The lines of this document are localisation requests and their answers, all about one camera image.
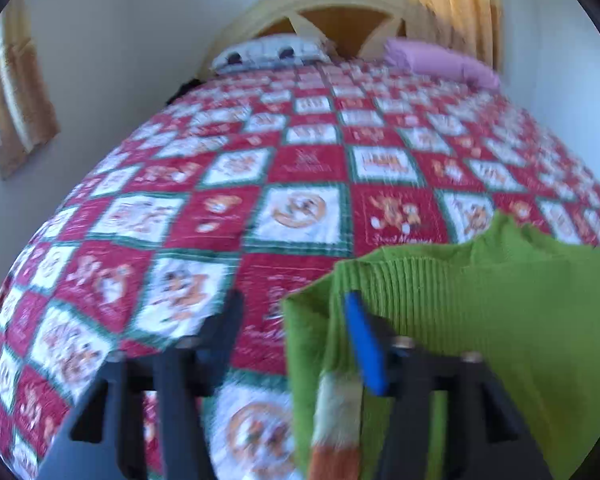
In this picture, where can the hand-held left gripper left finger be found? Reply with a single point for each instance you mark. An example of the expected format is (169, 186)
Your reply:
(215, 345)

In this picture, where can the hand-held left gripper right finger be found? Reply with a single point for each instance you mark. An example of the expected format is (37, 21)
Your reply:
(365, 345)

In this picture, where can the green orange striped knit sweater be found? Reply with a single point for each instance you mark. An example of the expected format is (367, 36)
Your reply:
(480, 300)

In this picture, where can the red checked printed blanket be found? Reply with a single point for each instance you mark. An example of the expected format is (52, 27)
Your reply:
(305, 160)

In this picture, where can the dark object beside bed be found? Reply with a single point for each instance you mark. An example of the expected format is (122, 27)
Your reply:
(185, 89)

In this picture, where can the pink pillow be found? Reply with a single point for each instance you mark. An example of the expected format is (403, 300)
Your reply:
(430, 60)

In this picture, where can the white patterned pillow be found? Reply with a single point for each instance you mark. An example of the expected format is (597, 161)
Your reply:
(260, 52)

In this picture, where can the yellow side window curtain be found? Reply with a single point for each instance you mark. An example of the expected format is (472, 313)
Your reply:
(22, 100)

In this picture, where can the cream wooden headboard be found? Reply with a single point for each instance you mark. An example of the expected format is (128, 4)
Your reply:
(260, 15)

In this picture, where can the yellow curtain panel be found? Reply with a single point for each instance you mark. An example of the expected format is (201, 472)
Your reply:
(465, 10)

